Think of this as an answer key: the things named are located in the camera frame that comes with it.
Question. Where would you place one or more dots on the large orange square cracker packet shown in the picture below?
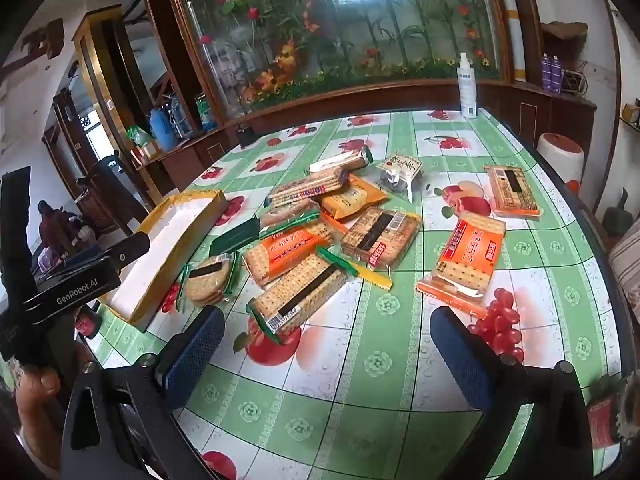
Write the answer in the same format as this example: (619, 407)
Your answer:
(462, 260)

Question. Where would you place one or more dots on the green checked fruit tablecloth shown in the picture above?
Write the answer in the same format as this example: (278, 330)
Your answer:
(380, 360)

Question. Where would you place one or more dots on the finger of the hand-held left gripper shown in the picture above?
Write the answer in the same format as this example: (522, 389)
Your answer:
(130, 250)

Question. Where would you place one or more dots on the clear dried plum packet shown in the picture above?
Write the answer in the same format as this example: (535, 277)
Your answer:
(397, 167)

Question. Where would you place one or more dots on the white red trash bin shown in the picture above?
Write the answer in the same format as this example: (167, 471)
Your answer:
(560, 157)

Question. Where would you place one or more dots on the long cracker packet green end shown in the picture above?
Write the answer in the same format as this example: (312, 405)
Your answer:
(340, 161)

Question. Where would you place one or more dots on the clear water jug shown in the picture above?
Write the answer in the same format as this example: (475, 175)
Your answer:
(179, 116)

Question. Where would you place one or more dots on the dark green ornament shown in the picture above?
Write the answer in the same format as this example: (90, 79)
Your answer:
(617, 215)

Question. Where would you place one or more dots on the cracker packet red blue label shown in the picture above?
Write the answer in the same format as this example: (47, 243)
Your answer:
(310, 187)

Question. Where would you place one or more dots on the cracker packet green strip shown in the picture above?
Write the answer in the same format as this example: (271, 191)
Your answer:
(287, 212)

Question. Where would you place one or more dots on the person's left hand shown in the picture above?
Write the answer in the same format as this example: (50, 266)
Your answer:
(42, 390)

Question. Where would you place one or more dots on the yellow cardboard box white inside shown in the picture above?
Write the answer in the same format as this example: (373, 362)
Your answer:
(165, 240)

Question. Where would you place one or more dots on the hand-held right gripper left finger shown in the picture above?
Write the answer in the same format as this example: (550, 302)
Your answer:
(195, 352)

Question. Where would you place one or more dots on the green blue bag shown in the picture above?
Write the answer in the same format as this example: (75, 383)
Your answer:
(205, 111)

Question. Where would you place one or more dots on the round cracker packet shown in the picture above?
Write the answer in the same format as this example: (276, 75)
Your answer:
(207, 277)

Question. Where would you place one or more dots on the square cracker packet green ends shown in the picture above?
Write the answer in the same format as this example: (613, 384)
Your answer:
(295, 300)

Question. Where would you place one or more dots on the small black object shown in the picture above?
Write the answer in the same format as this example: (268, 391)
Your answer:
(245, 137)

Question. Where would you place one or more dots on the orange cracker packet black stripe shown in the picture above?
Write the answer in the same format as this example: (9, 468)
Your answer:
(512, 190)

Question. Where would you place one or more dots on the glass flower display panel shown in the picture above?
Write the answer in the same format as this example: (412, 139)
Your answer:
(350, 35)

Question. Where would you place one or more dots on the white spray bottle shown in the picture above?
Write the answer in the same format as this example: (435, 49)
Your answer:
(467, 90)

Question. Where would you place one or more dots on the small cardboard carton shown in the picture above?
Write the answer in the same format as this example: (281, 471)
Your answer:
(146, 152)

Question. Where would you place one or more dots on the white yellow rolled scroll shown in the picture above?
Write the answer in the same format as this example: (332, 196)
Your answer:
(512, 25)

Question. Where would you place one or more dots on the green plastic bag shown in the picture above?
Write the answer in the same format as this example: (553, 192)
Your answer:
(137, 135)

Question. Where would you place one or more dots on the dark wooden chair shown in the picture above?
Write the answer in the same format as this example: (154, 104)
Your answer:
(107, 185)

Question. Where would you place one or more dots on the dark green snack packet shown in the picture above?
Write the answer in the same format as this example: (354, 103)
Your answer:
(235, 237)

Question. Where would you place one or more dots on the small red round container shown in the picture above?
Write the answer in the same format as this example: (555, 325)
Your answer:
(89, 321)

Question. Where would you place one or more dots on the blue thermos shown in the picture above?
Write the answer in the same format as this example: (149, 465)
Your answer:
(160, 127)

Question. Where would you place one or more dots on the wooden partition cabinet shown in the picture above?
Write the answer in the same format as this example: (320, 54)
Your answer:
(530, 110)

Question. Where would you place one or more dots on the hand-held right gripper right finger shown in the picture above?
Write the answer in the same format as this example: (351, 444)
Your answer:
(460, 355)

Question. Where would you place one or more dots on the cracker packet black stripe red label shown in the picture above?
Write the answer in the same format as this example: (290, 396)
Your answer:
(380, 235)

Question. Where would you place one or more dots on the purple bottle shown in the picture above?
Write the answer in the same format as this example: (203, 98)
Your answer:
(556, 76)
(546, 75)

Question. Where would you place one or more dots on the gold wooden pillar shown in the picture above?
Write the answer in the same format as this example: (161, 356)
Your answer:
(100, 85)

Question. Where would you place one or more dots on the striped cushion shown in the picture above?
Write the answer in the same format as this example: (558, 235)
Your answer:
(627, 265)

